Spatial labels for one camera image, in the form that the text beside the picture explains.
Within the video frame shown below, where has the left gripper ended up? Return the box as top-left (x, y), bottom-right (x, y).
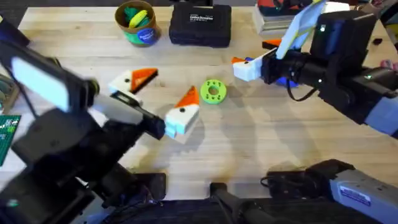
top-left (12, 67), bottom-right (200, 180)

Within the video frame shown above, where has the orange ribbed wedge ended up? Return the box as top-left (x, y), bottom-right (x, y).
top-left (262, 38), bottom-right (282, 51)

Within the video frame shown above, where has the green disc with holes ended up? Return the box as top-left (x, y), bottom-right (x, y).
top-left (200, 78), bottom-right (228, 105)

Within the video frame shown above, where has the small pink toy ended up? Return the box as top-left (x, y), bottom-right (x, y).
top-left (379, 58), bottom-right (398, 73)

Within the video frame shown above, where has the white box with toys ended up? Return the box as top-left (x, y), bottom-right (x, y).
top-left (253, 0), bottom-right (351, 35)

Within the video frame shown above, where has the black plastic case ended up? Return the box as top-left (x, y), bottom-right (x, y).
top-left (169, 2), bottom-right (233, 49)

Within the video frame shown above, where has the brown toy tub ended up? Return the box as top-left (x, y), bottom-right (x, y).
top-left (114, 0), bottom-right (162, 48)

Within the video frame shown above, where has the right wrist flat plate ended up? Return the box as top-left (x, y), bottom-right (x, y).
top-left (275, 0), bottom-right (326, 60)

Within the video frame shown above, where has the wrist flat plate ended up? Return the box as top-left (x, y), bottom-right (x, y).
top-left (0, 40), bottom-right (100, 121)
top-left (275, 0), bottom-right (326, 60)

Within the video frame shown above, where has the left wrist flat plate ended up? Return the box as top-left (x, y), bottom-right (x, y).
top-left (0, 40), bottom-right (100, 121)

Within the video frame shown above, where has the green board with blocks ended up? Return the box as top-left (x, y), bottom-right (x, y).
top-left (0, 114), bottom-right (22, 166)

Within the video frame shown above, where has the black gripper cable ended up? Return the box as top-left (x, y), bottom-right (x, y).
top-left (285, 80), bottom-right (318, 103)

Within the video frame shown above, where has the black rail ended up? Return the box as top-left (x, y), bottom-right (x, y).
top-left (102, 198), bottom-right (383, 224)

